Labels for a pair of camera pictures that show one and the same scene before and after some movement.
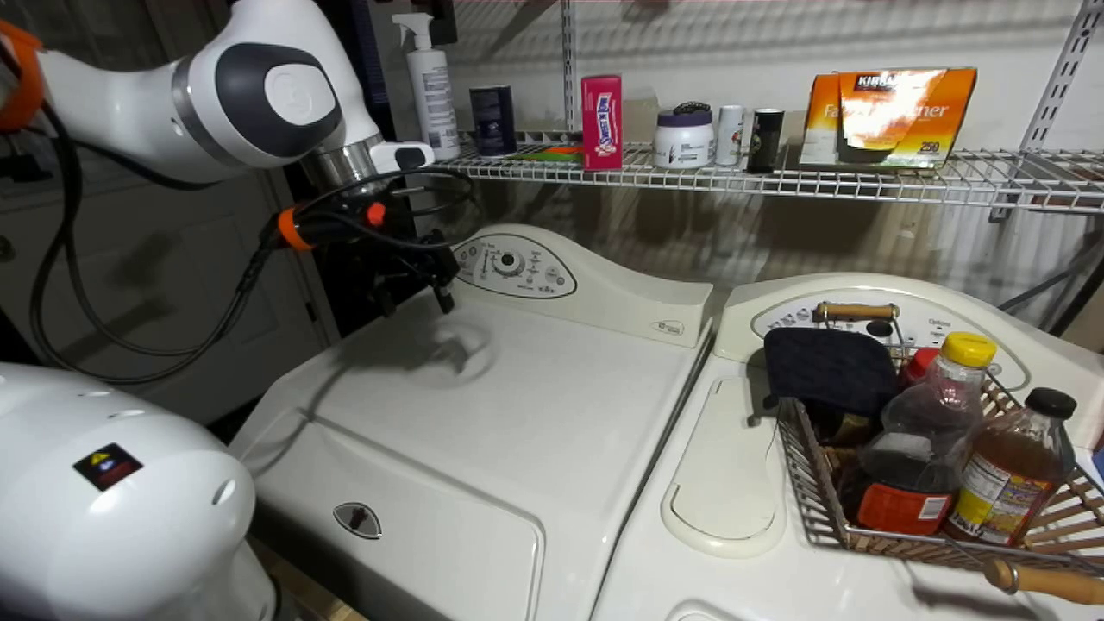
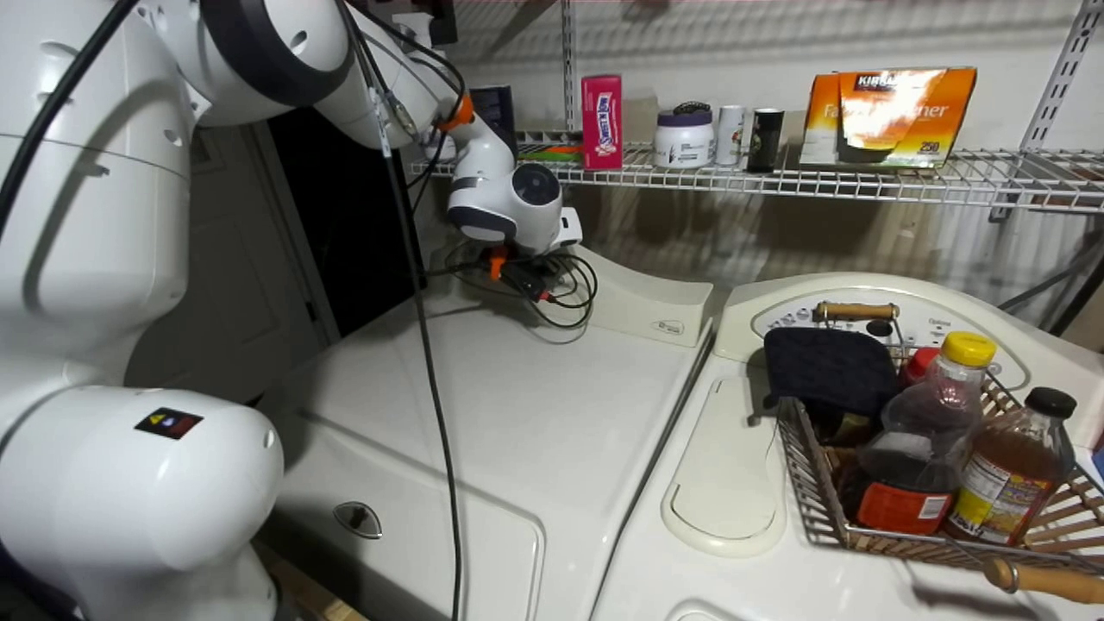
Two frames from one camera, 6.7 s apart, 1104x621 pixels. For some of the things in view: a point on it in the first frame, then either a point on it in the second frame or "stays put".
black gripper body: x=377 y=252 → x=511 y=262
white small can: x=733 y=137 stays put
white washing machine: x=479 y=464 stays put
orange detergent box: x=886 y=117 stays put
